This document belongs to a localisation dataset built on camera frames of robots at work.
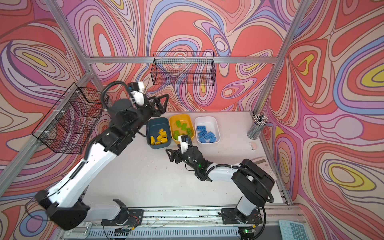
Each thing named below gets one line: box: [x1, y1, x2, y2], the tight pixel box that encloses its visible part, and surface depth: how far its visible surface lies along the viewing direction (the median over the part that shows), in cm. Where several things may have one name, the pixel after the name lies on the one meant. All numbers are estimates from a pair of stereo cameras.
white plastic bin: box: [194, 116, 221, 145], surface depth 107 cm
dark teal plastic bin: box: [146, 117, 172, 149], surface depth 103 cm
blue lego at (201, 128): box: [197, 125, 206, 131], surface depth 110 cm
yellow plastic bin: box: [169, 114, 196, 144], surface depth 113 cm
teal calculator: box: [278, 219, 309, 240], surface depth 70 cm
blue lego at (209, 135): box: [203, 131, 215, 140], surface depth 104 cm
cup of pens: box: [247, 111, 269, 140], surface depth 96 cm
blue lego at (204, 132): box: [198, 130, 208, 137], surface depth 107 cm
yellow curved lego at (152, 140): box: [150, 135, 156, 145], surface depth 101 cm
